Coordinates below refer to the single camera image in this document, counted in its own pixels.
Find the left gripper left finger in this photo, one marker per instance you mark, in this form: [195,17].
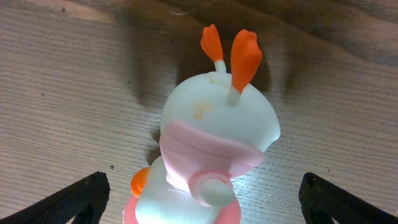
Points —
[82,202]

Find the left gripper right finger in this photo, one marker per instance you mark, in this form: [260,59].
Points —
[324,202]

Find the pink white bunny figure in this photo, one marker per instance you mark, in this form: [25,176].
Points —
[214,127]

